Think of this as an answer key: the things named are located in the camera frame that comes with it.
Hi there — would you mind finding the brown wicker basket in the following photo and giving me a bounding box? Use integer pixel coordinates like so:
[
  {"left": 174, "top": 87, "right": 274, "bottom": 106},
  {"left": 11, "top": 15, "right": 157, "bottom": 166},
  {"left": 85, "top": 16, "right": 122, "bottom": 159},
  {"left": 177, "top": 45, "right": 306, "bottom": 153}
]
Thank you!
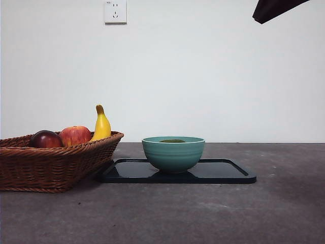
[{"left": 0, "top": 131, "right": 124, "bottom": 193}]

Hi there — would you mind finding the red apple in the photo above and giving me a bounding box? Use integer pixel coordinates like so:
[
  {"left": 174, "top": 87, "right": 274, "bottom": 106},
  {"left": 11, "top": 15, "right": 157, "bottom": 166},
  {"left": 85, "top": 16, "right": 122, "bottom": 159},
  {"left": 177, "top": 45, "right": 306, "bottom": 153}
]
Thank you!
[{"left": 58, "top": 125, "right": 92, "bottom": 147}]

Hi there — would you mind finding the dark red plum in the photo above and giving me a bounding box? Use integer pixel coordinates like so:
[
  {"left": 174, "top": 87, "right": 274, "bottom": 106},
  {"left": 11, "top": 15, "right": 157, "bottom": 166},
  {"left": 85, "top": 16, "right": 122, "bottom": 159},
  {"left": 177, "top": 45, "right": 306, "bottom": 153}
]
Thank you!
[{"left": 29, "top": 130, "right": 63, "bottom": 148}]

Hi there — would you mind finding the teal ribbed bowl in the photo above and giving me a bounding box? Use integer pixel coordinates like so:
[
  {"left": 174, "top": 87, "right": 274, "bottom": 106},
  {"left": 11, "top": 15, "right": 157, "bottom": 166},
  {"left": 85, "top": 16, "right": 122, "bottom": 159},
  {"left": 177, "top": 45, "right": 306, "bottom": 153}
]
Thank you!
[{"left": 141, "top": 136, "right": 206, "bottom": 174}]

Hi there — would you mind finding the white wall socket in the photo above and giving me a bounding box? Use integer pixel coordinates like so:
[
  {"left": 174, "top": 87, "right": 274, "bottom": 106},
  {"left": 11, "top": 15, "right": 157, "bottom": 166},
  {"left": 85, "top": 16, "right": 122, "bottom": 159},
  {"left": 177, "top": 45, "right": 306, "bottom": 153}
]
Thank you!
[{"left": 104, "top": 0, "right": 127, "bottom": 25}]

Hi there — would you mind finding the dark rectangular tray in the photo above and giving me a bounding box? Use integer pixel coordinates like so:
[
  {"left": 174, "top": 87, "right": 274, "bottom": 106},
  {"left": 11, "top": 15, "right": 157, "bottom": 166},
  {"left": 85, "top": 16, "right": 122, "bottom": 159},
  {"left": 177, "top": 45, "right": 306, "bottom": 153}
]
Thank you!
[{"left": 95, "top": 158, "right": 257, "bottom": 184}]

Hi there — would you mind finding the yellow banana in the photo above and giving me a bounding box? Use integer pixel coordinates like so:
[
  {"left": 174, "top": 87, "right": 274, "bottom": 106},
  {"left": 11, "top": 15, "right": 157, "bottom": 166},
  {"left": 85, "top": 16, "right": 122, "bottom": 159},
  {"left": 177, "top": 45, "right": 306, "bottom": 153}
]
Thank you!
[{"left": 89, "top": 104, "right": 112, "bottom": 142}]

